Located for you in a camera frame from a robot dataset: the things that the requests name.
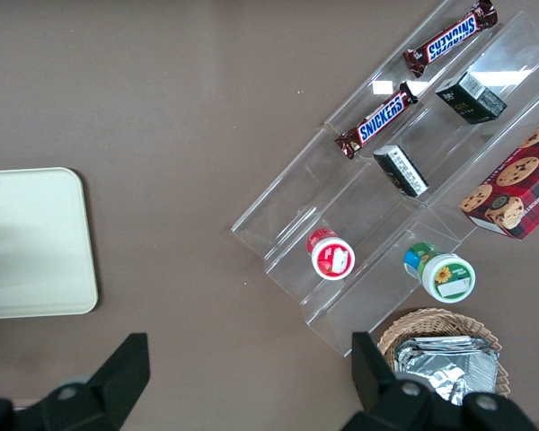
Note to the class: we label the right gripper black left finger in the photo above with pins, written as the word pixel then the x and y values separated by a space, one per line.
pixel 81 404

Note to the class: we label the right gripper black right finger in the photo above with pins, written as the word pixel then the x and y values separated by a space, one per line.
pixel 400 408

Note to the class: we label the light tan wicker basket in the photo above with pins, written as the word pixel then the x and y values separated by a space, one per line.
pixel 431 319

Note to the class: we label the beige rectangular tray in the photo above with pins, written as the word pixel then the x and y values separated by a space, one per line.
pixel 36 242

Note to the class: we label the silver foil packets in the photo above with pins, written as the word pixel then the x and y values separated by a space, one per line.
pixel 449 363

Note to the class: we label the green lid yogurt cup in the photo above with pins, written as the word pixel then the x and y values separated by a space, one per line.
pixel 444 276

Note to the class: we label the red lid yogurt cup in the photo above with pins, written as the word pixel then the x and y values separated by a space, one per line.
pixel 332 258

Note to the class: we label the clear acrylic tiered stand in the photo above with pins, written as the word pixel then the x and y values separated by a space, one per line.
pixel 323 197

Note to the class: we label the small black box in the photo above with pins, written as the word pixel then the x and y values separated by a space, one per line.
pixel 469 101
pixel 402 173

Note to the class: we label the red plaid cookie box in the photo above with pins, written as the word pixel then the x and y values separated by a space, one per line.
pixel 516 188

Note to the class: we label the Snickers chocolate bar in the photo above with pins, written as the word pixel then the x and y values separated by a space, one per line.
pixel 379 120
pixel 451 38

